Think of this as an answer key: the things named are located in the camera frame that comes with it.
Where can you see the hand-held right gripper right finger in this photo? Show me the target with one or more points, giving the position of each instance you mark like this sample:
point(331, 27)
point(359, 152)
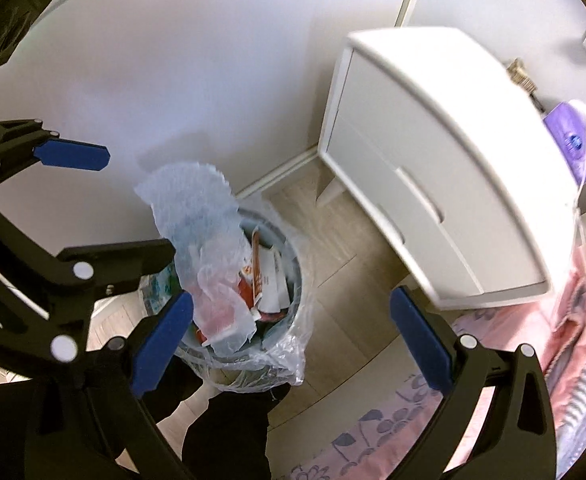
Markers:
point(423, 340)

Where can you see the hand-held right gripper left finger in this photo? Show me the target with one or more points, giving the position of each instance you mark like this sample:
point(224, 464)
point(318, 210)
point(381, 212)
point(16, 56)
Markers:
point(165, 340)

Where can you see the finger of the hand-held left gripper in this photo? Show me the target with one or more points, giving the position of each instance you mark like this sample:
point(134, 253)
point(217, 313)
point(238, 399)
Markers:
point(73, 155)
point(48, 285)

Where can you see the white mailer with orange edge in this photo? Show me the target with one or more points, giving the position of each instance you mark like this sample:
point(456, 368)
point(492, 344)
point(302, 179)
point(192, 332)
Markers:
point(273, 280)

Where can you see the clear bubble wrap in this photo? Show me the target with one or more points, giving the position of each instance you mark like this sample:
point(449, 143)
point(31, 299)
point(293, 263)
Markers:
point(193, 210)

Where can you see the grey trash bin with bag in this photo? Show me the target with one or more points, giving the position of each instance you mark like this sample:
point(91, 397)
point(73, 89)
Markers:
point(295, 280)

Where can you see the pink floral bed sheet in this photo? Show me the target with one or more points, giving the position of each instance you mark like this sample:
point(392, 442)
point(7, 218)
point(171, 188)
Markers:
point(373, 425)

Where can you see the person's black pants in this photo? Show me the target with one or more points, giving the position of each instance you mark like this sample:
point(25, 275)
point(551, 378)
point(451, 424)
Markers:
point(233, 435)

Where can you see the white wardrobe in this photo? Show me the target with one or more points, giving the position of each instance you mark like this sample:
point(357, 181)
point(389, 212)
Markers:
point(173, 60)

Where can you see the white nightstand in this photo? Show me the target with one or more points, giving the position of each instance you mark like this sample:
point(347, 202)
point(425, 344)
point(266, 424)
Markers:
point(448, 135)

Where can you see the purple tissue pack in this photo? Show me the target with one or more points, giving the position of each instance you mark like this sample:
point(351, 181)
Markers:
point(568, 135)

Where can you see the small brass object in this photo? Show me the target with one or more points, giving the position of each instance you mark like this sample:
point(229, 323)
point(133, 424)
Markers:
point(520, 77)

